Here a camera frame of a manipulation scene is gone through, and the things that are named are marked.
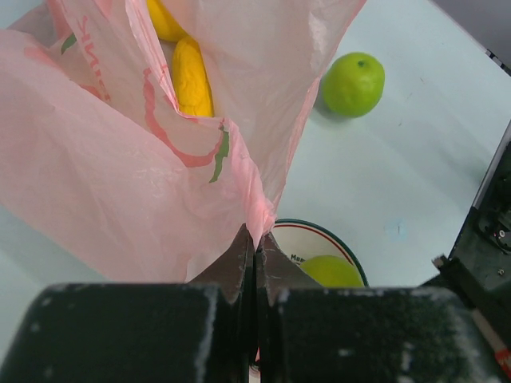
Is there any pink plastic bag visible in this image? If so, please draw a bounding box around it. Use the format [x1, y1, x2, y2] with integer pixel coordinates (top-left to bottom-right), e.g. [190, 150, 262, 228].
[1, 1, 363, 282]

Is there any green fake pear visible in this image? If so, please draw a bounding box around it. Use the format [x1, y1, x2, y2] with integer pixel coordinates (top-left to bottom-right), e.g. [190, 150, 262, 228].
[300, 255, 365, 288]

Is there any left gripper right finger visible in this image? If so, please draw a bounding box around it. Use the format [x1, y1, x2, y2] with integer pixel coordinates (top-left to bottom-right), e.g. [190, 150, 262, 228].
[255, 235, 495, 382]

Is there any yellow fake banana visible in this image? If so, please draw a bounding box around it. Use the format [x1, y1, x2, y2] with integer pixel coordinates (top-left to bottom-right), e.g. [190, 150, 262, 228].
[172, 36, 214, 117]

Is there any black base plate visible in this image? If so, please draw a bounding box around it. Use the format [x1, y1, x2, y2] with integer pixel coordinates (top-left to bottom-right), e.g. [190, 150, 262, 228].
[426, 128, 510, 351]

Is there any orange yellow fake mango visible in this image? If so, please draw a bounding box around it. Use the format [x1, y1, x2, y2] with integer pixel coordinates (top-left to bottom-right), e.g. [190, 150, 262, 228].
[146, 0, 188, 42]

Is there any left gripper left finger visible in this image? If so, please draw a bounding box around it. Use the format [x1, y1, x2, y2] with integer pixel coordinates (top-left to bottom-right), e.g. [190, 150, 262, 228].
[1, 227, 254, 382]

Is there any round printed plate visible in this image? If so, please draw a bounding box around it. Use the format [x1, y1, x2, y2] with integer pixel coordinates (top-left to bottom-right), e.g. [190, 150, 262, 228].
[272, 219, 369, 287]

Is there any green fake guava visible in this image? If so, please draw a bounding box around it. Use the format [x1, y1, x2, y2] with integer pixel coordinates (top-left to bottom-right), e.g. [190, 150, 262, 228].
[321, 52, 386, 118]

